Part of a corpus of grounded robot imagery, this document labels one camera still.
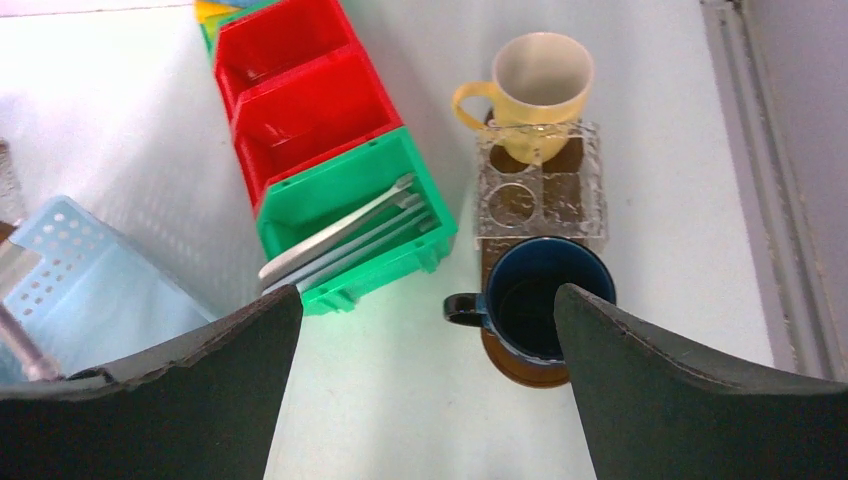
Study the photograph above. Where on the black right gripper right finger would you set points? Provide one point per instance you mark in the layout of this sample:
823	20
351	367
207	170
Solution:
656	405

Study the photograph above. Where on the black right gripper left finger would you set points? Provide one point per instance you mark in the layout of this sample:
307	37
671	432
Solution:
203	405

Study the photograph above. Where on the light blue plastic basket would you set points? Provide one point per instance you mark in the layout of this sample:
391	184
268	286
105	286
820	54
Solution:
84	294

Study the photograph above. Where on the dark blue ceramic mug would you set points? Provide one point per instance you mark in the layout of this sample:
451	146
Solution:
517	303

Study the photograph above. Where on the green bin with toothbrushes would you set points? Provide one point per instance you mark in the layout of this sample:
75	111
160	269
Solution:
298	207

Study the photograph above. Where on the clear glass rectangular container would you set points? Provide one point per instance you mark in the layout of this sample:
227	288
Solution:
561	197

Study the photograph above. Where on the yellow ceramic mug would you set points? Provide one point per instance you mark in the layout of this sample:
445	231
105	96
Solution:
537	80

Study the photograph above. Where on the brown oval wooden tray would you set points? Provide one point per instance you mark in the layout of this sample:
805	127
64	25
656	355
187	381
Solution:
523	371

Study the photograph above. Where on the green bin with toothpaste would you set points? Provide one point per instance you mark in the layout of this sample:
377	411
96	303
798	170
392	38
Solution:
211	26

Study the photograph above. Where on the yellow toothpaste tube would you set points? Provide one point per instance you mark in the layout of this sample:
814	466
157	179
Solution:
205	9

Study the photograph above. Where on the red plastic bin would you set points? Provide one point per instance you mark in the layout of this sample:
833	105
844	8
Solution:
298	88

